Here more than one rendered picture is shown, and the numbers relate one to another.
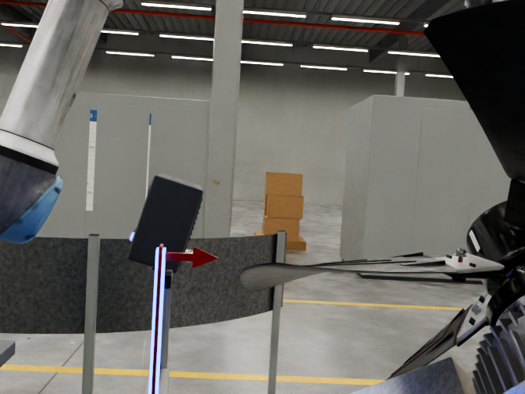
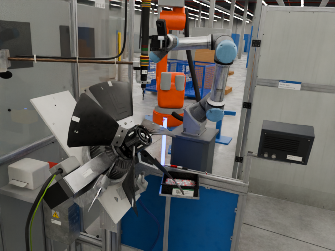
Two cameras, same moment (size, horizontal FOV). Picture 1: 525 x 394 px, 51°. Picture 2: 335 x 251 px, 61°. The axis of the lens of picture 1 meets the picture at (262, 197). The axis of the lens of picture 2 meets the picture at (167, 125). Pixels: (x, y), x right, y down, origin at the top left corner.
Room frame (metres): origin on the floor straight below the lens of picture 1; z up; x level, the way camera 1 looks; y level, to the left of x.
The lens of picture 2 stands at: (1.37, -1.40, 1.67)
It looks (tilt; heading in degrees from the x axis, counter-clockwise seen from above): 18 degrees down; 117
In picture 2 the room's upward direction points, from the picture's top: 4 degrees clockwise
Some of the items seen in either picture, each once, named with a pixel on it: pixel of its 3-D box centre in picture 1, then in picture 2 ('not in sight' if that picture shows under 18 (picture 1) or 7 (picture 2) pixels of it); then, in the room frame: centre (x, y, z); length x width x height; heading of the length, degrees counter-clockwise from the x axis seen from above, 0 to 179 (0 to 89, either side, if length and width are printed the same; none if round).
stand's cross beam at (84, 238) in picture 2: not in sight; (91, 240); (0.44, -0.40, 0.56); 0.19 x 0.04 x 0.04; 8
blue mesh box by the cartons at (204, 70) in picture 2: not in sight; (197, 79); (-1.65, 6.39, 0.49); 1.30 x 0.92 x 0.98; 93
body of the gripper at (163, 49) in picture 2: not in sight; (160, 43); (0.61, -0.03, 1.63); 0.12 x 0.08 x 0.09; 97
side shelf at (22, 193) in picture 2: not in sight; (43, 181); (0.11, -0.43, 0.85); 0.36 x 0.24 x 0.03; 98
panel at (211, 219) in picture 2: not in sight; (173, 221); (0.69, 0.13, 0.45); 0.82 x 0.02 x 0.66; 8
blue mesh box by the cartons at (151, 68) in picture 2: not in sight; (165, 75); (-2.66, 6.29, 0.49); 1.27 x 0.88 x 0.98; 93
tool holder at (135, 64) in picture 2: not in sight; (141, 72); (0.63, -0.24, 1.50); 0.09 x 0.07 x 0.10; 43
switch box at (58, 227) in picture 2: not in sight; (62, 218); (0.34, -0.51, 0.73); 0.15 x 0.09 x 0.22; 8
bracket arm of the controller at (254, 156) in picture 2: (166, 270); (268, 158); (1.22, 0.21, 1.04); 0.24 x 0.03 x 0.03; 8
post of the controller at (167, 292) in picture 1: (162, 319); (248, 167); (1.12, 0.19, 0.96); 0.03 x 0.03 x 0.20; 8
